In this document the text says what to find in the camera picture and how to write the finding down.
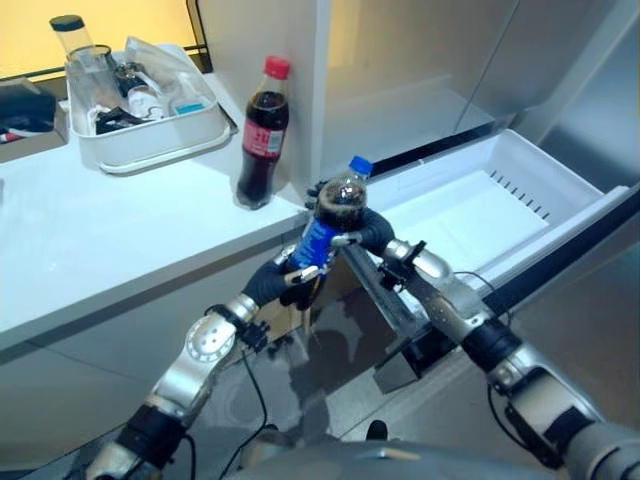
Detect stainless steel refrigerator cabinet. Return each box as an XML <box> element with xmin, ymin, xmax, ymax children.
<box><xmin>309</xmin><ymin>0</ymin><xmax>591</xmax><ymax>181</ymax></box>

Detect cardboard box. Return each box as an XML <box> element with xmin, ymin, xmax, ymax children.
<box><xmin>0</xmin><ymin>79</ymin><xmax>70</xmax><ymax>164</ymax></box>

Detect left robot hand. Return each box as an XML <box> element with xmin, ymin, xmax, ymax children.
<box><xmin>241</xmin><ymin>247</ymin><xmax>321</xmax><ymax>312</ymax></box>

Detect black cloth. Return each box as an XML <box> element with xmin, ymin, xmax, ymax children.
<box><xmin>0</xmin><ymin>89</ymin><xmax>57</xmax><ymax>144</ymax></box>

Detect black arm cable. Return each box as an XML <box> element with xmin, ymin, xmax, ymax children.
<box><xmin>452</xmin><ymin>271</ymin><xmax>514</xmax><ymax>319</ymax></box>
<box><xmin>219</xmin><ymin>347</ymin><xmax>281</xmax><ymax>480</ymax></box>

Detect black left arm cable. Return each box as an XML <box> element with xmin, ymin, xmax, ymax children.
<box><xmin>219</xmin><ymin>347</ymin><xmax>281</xmax><ymax>480</ymax></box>

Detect packet with blue label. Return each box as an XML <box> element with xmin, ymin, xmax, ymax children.
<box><xmin>167</xmin><ymin>97</ymin><xmax>209</xmax><ymax>119</ymax></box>

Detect clear plastic bag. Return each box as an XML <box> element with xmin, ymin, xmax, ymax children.
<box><xmin>123</xmin><ymin>35</ymin><xmax>197</xmax><ymax>97</ymax></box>

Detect red-capped cola bottle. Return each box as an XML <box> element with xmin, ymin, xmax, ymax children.
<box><xmin>235</xmin><ymin>55</ymin><xmax>292</xmax><ymax>211</ymax></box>

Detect black flat item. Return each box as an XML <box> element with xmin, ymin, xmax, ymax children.
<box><xmin>94</xmin><ymin>106</ymin><xmax>147</xmax><ymax>136</ymax></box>

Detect white refrigerator drawer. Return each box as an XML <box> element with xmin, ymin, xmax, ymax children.
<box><xmin>344</xmin><ymin>127</ymin><xmax>640</xmax><ymax>436</ymax></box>

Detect clear drinking glass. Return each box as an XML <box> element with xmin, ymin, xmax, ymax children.
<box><xmin>74</xmin><ymin>44</ymin><xmax>115</xmax><ymax>97</ymax></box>

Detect stainless steel refrigerator door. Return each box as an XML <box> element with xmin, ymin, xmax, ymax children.
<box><xmin>449</xmin><ymin>0</ymin><xmax>640</xmax><ymax>156</ymax></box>

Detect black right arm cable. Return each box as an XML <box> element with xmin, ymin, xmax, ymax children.
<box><xmin>452</xmin><ymin>271</ymin><xmax>514</xmax><ymax>319</ymax></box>

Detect brown cardboard panel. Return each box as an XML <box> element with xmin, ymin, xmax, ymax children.
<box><xmin>259</xmin><ymin>257</ymin><xmax>364</xmax><ymax>346</ymax></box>

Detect clear jar with black lid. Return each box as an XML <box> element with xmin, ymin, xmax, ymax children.
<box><xmin>48</xmin><ymin>14</ymin><xmax>96</xmax><ymax>64</ymax></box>

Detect blue-capped cola bottle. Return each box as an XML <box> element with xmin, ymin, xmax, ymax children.
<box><xmin>287</xmin><ymin>155</ymin><xmax>375</xmax><ymax>279</ymax></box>

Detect small white bottle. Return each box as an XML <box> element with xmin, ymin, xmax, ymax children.
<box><xmin>127</xmin><ymin>84</ymin><xmax>164</xmax><ymax>121</ymax></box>

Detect black metal frame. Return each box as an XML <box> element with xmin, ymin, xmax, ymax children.
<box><xmin>184</xmin><ymin>0</ymin><xmax>215</xmax><ymax>74</ymax></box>

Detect white plastic bin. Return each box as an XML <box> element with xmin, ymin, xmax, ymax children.
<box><xmin>65</xmin><ymin>43</ymin><xmax>234</xmax><ymax>175</ymax></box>

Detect grey robot torso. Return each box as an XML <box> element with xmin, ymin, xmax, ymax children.
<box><xmin>219</xmin><ymin>434</ymin><xmax>640</xmax><ymax>480</ymax></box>

